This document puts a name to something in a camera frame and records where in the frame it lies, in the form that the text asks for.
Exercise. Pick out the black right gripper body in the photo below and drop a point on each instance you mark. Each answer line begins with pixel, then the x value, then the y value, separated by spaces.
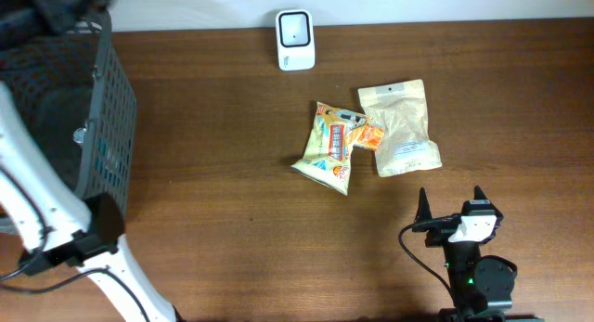
pixel 443 225

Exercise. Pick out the yellow snack chip bag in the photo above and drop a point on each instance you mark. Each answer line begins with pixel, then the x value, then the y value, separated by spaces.
pixel 327 155

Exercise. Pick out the grey plastic mesh basket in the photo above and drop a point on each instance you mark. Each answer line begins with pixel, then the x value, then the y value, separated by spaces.
pixel 74 98

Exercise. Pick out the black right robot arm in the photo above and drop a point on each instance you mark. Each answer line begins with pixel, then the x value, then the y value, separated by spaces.
pixel 480 285

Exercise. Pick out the white barcode scanner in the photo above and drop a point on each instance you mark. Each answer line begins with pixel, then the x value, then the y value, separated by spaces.
pixel 295 40

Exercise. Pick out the beige kraft paper pouch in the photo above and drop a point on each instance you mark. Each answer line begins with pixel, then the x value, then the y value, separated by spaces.
pixel 401 111

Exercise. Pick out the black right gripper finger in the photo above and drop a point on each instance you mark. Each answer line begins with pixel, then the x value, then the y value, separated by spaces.
pixel 423 213
pixel 478 194

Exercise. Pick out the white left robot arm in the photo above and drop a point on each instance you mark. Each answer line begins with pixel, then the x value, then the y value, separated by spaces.
pixel 55 226

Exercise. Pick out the small orange juice carton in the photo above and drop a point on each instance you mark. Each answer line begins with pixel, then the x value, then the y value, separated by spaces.
pixel 366 136

